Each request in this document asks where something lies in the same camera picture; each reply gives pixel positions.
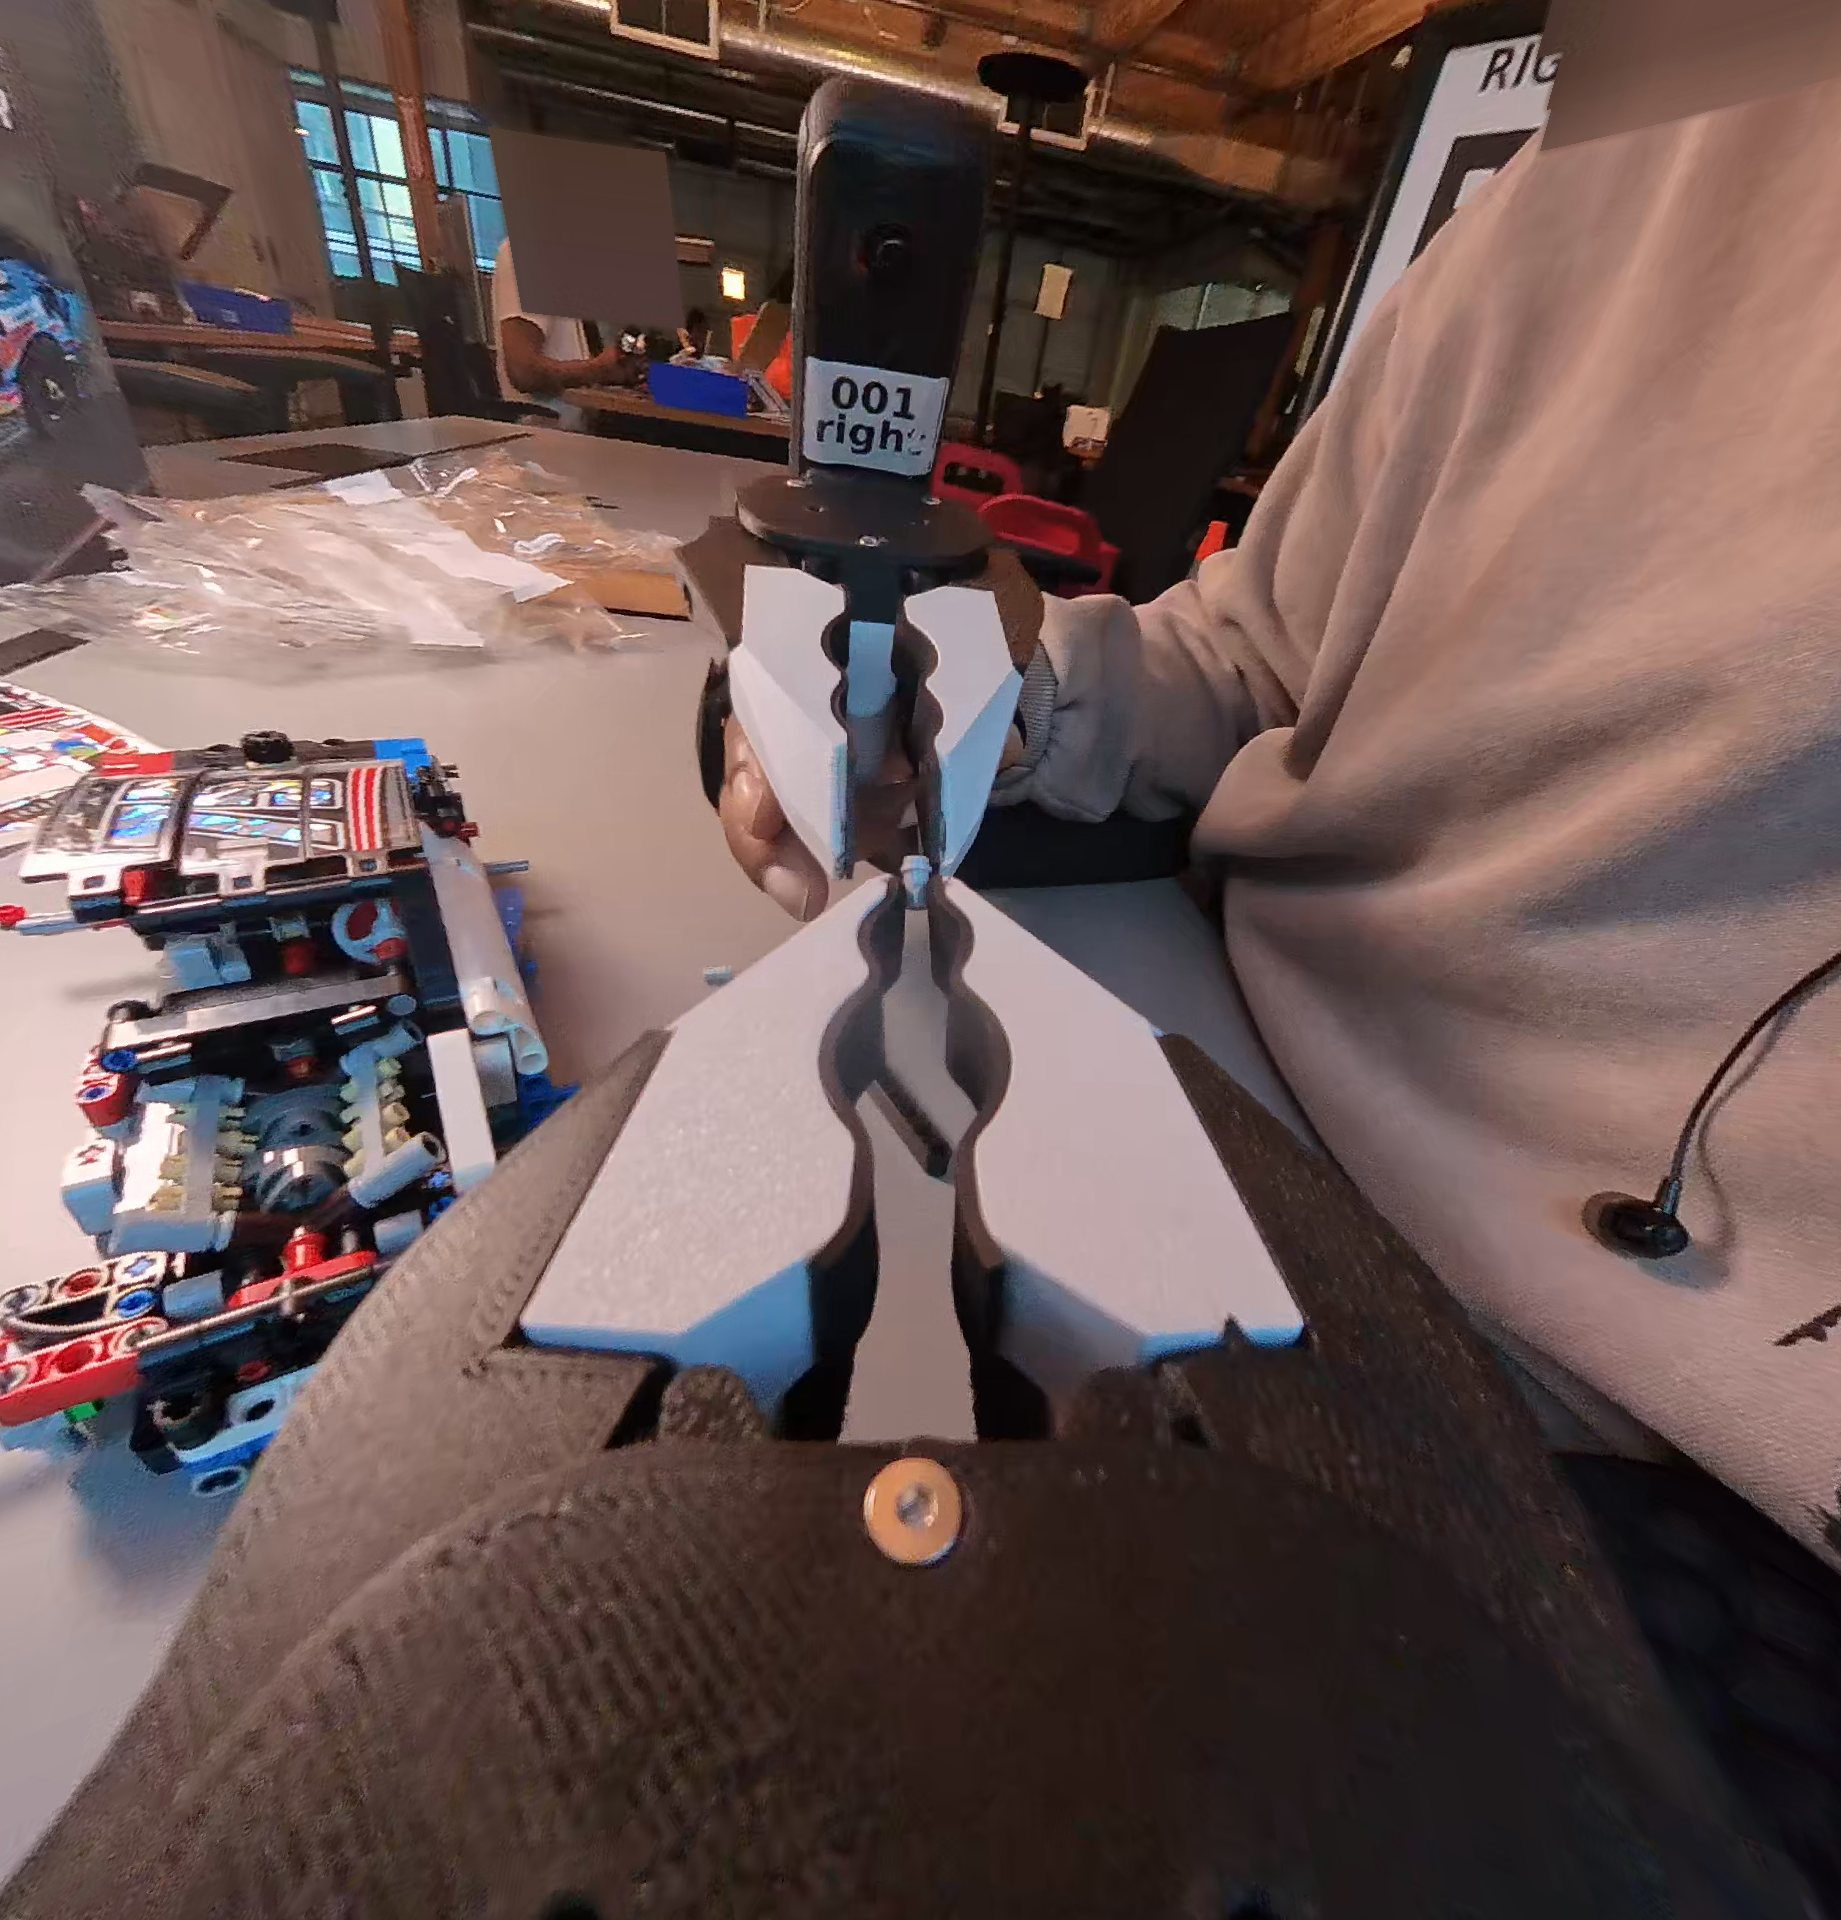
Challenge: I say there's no lego set cardboard box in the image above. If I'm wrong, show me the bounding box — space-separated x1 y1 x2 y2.
0 0 155 587

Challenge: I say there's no person's right forearm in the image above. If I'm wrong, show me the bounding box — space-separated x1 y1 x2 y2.
996 594 1318 826

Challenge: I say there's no shiny sticker sheet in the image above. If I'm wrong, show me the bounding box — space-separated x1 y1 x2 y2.
0 668 165 871

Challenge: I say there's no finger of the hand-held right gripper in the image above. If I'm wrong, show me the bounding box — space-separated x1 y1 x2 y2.
891 590 1033 876
726 564 864 882

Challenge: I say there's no person's right hand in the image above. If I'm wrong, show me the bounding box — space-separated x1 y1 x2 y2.
714 705 863 924

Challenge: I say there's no thin black cable with plug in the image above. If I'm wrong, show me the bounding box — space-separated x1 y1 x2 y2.
1583 922 1841 1260

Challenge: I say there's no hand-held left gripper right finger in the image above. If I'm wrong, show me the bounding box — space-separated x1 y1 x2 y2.
924 881 1307 1445

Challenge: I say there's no partly built lego car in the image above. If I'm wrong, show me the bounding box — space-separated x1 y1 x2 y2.
0 732 578 1498

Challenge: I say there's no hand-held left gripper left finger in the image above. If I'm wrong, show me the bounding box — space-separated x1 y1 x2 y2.
518 878 912 1445

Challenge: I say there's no heap of clear plastic bags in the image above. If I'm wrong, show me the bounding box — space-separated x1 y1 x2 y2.
0 450 680 663

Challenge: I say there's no black white marker sign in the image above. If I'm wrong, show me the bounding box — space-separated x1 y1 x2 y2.
1333 29 1552 407

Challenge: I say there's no red chair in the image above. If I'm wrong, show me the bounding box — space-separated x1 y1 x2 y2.
927 447 1124 597

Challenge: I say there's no brown cardboard piece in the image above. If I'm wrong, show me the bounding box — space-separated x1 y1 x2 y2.
553 557 698 620

